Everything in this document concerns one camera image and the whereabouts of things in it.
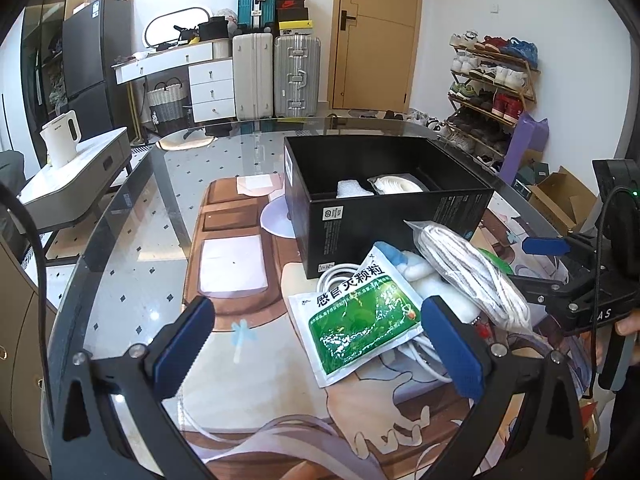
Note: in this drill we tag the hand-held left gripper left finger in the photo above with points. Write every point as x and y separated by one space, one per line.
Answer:
182 350

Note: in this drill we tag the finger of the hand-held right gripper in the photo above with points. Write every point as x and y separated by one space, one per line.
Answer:
550 291
545 246

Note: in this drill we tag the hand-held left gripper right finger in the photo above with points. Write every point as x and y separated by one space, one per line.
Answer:
450 347

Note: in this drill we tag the bag of white socks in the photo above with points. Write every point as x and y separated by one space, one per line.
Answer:
465 270

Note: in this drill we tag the green medicine packet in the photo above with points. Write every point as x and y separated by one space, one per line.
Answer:
360 320

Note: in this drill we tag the black cardboard box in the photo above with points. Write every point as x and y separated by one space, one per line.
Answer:
380 220

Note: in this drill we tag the person's right hand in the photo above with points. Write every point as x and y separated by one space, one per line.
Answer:
629 326

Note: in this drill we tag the green plastic packet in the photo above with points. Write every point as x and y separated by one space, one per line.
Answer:
497 260

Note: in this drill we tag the open cardboard box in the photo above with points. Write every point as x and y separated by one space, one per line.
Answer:
565 200

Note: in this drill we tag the white pouch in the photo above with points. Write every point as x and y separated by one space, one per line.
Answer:
397 185

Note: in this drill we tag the shoe rack with shoes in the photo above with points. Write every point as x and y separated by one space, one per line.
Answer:
480 90

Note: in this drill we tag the wooden shoe rack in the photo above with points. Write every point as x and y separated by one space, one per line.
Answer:
530 72

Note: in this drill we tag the shoes on floor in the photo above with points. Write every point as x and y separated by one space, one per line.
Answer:
425 119

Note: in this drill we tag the white bubble wrap piece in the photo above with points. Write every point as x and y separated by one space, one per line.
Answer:
354 188

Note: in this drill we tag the white side table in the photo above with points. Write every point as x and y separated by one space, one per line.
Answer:
75 180

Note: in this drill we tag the white electric kettle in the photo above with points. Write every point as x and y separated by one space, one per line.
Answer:
61 140

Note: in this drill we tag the dark jacket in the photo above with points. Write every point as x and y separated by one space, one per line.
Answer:
10 175

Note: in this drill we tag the woven basket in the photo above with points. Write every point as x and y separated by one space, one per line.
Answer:
167 102

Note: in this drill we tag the white vanity desk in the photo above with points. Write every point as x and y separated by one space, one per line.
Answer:
210 85

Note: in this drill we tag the wooden door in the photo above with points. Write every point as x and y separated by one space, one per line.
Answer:
380 35

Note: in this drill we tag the white suitcase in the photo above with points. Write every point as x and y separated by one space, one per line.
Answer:
252 77

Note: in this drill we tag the silver suitcase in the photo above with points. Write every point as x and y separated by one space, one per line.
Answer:
296 77

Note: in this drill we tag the black fridge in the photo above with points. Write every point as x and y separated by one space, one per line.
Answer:
95 60

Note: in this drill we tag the white ribbed container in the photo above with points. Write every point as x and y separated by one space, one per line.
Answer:
222 48

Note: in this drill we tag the oval mirror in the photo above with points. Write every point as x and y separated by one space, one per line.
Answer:
175 27

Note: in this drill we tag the black bag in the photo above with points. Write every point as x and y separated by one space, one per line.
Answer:
215 29

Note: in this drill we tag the black and yellow shoe box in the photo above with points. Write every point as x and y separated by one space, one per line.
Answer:
295 27

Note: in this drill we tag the black shoe box red logo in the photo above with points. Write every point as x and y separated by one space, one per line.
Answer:
291 3

